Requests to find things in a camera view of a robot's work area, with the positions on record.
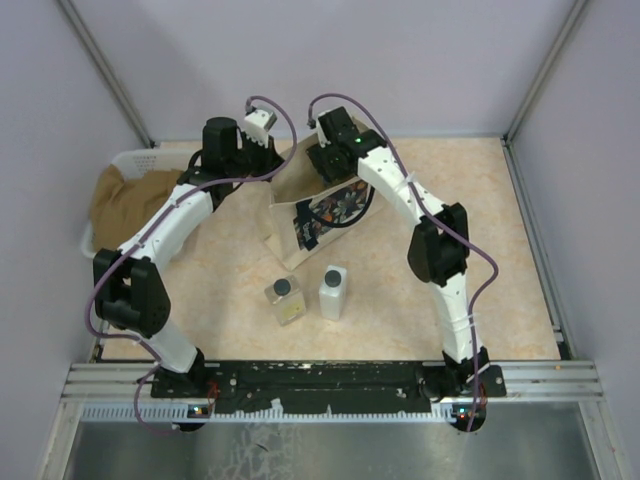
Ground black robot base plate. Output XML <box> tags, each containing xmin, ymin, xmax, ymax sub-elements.
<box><xmin>151</xmin><ymin>360</ymin><xmax>507</xmax><ymax>431</ymax></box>

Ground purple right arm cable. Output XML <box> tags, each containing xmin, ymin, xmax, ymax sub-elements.
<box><xmin>305</xmin><ymin>92</ymin><xmax>500</xmax><ymax>434</ymax></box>

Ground aluminium front frame rails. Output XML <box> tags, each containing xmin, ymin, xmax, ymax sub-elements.
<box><xmin>61</xmin><ymin>360</ymin><xmax>604</xmax><ymax>402</ymax></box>

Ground clear square bottle black cap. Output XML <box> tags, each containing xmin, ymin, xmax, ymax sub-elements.
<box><xmin>264</xmin><ymin>275</ymin><xmax>306</xmax><ymax>326</ymax></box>

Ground white slotted cable duct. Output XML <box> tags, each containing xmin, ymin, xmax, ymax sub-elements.
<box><xmin>79</xmin><ymin>399</ymin><xmax>484</xmax><ymax>425</ymax></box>

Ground white plastic basket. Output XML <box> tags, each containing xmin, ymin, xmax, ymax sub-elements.
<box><xmin>80</xmin><ymin>148</ymin><xmax>192</xmax><ymax>259</ymax></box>

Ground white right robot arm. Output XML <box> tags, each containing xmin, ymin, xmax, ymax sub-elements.
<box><xmin>307</xmin><ymin>107</ymin><xmax>489</xmax><ymax>397</ymax></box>

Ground white square bottle black cap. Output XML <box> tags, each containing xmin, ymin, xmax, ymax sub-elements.
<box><xmin>319</xmin><ymin>265</ymin><xmax>348</xmax><ymax>321</ymax></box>

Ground brown cloth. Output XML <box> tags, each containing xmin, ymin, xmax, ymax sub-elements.
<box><xmin>89</xmin><ymin>165</ymin><xmax>182</xmax><ymax>251</ymax></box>

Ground aluminium frame rail right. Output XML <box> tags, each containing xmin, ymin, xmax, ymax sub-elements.
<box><xmin>502</xmin><ymin>0</ymin><xmax>591</xmax><ymax>147</ymax></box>

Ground aluminium frame rail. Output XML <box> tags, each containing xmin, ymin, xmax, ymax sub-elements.
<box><xmin>54</xmin><ymin>0</ymin><xmax>157</xmax><ymax>148</ymax></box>
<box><xmin>502</xmin><ymin>0</ymin><xmax>591</xmax><ymax>147</ymax></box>

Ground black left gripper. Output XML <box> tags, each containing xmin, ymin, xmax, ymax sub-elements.
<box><xmin>225</xmin><ymin>130</ymin><xmax>285</xmax><ymax>182</ymax></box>

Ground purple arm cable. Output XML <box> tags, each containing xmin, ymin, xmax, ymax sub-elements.
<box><xmin>85</xmin><ymin>94</ymin><xmax>301</xmax><ymax>434</ymax></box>
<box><xmin>305</xmin><ymin>92</ymin><xmax>500</xmax><ymax>434</ymax></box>

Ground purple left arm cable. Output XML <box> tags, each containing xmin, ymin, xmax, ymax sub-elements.
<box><xmin>85</xmin><ymin>94</ymin><xmax>301</xmax><ymax>434</ymax></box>

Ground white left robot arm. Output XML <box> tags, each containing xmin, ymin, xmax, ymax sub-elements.
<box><xmin>87</xmin><ymin>108</ymin><xmax>284</xmax><ymax>397</ymax></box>

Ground cream canvas tote bag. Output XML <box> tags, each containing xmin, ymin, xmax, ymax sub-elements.
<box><xmin>255</xmin><ymin>132</ymin><xmax>382</xmax><ymax>271</ymax></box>

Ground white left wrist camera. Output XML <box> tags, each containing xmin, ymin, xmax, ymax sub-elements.
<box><xmin>242</xmin><ymin>106</ymin><xmax>277</xmax><ymax>146</ymax></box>

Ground aluminium frame rail left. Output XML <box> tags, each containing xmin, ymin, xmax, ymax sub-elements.
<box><xmin>54</xmin><ymin>0</ymin><xmax>157</xmax><ymax>148</ymax></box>

